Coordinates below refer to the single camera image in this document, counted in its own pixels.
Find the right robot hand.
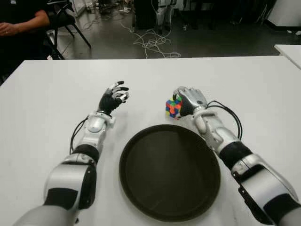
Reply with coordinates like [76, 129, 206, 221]
[172, 86, 208, 120]

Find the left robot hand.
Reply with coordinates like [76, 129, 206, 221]
[98, 81, 130, 116]

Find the multicoloured Rubik's cube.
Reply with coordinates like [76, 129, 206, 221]
[165, 95, 183, 120]

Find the dark brown round plate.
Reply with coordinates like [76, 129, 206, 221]
[119, 124, 221, 222]

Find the black chair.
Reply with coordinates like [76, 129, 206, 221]
[46, 0, 92, 59]

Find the neighbouring white table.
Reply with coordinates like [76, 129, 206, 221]
[274, 44, 301, 70]

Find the seated person black shirt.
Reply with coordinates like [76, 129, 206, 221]
[0, 0, 54, 82]

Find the white cabinet black base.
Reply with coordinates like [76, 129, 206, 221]
[268, 0, 301, 31]

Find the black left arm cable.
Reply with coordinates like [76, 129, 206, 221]
[70, 119, 88, 155]

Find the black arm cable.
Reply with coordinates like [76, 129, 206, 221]
[70, 119, 88, 155]
[208, 100, 243, 139]

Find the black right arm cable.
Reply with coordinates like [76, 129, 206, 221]
[208, 100, 243, 139]

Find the white floor cable tangle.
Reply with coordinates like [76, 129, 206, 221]
[120, 0, 182, 59]

